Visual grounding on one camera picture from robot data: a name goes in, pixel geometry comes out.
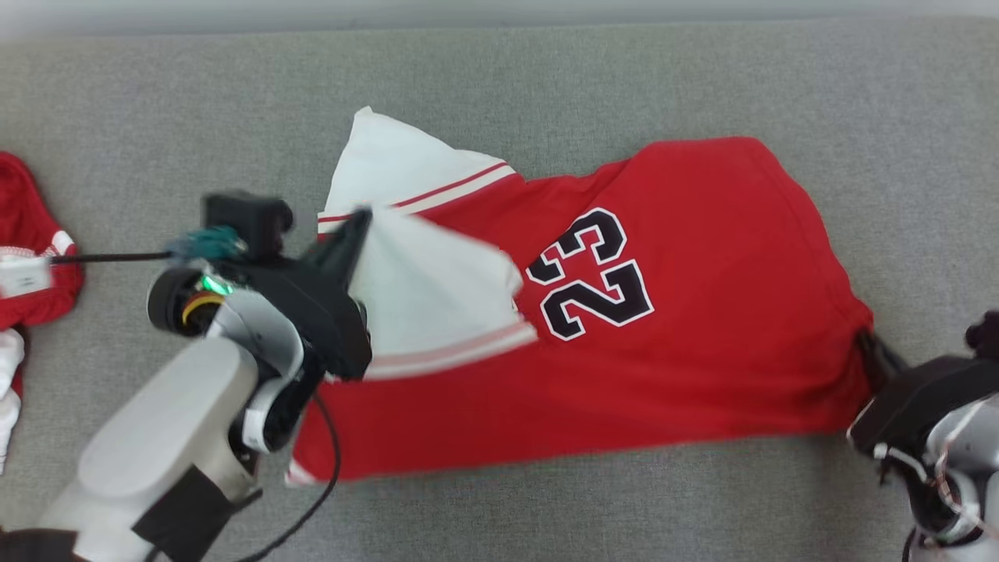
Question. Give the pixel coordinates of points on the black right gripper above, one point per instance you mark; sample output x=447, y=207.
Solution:
x=913, y=406

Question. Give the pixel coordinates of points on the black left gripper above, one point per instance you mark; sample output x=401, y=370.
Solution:
x=328, y=328

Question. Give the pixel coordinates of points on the red white number 23 jersey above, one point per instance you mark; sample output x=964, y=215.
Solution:
x=702, y=351

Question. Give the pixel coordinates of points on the white grey robot left arm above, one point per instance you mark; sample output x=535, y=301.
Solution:
x=164, y=421

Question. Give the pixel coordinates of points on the crumpled red white garment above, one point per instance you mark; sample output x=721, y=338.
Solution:
x=31, y=234

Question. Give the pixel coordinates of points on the grey fabric sofa cushion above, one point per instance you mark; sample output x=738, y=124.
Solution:
x=546, y=78

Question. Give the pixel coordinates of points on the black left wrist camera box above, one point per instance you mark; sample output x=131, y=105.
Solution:
x=250, y=222

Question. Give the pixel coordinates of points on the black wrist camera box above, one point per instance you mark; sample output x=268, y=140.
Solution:
x=250, y=222
x=985, y=336

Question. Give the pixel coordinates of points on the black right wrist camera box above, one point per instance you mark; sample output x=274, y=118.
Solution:
x=985, y=336

